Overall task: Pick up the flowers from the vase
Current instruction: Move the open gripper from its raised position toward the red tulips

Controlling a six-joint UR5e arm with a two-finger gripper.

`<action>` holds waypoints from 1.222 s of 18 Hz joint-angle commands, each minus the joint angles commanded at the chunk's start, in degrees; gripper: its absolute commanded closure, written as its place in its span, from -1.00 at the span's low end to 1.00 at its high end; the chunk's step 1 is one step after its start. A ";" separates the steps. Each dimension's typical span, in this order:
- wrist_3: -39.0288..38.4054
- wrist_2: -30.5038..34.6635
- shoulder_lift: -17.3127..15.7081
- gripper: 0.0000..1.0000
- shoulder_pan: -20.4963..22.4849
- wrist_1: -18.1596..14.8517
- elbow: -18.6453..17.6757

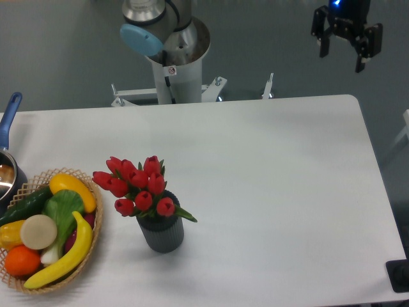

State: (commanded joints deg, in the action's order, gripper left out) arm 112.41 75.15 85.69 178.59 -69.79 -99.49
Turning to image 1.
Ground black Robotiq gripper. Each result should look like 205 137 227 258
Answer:
311 0 383 73

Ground red tulip bouquet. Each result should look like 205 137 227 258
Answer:
92 155 197 223

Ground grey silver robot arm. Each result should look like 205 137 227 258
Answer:
120 1 383 73

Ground dark grey ribbed vase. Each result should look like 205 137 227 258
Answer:
136 190 184 253

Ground black device at table edge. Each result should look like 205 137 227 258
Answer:
385 259 409 293

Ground dark red vegetable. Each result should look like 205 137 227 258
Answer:
64 213 95 254

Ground yellow squash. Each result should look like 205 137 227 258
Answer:
49 173 96 214

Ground green bok choy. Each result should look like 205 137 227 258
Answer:
40 189 84 266

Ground woven wicker basket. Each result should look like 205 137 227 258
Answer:
1 168 103 295

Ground yellow banana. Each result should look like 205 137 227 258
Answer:
24 211 93 290

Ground green cucumber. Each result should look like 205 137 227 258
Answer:
1 185 52 226

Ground beige round disc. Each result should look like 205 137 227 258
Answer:
20 214 58 250

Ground yellow bell pepper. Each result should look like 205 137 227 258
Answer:
1 220 25 250

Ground orange fruit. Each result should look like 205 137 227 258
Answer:
4 245 40 277

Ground white furniture frame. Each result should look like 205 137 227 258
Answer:
380 109 409 167

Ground blue handled saucepan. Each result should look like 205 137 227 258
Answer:
1 92 27 216

